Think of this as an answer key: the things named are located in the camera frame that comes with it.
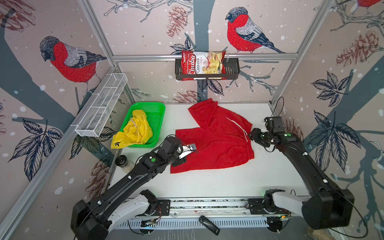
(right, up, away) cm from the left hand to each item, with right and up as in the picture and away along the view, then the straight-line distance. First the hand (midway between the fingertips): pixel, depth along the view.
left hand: (182, 148), depth 77 cm
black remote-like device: (+14, -32, -11) cm, 37 cm away
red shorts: (+25, +1, +23) cm, 34 cm away
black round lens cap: (-32, -7, +1) cm, 33 cm away
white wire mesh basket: (-43, +14, -6) cm, 45 cm away
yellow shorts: (-29, +7, +16) cm, 34 cm away
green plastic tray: (-24, +20, +33) cm, 46 cm away
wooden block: (+61, -34, -14) cm, 71 cm away
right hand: (+37, +5, +5) cm, 38 cm away
